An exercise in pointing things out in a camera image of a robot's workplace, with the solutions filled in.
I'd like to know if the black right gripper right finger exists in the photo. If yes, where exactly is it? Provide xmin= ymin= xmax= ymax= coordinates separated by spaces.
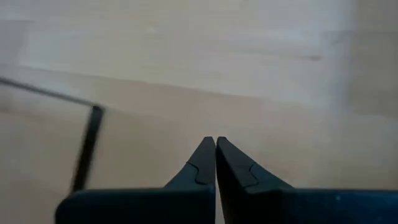
xmin=216 ymin=136 xmax=398 ymax=224

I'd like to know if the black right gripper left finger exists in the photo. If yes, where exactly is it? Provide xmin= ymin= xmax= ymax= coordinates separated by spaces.
xmin=55 ymin=136 xmax=216 ymax=224

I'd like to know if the wooden shelf with black legs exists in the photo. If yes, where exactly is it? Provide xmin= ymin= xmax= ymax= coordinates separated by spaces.
xmin=0 ymin=76 xmax=106 ymax=196

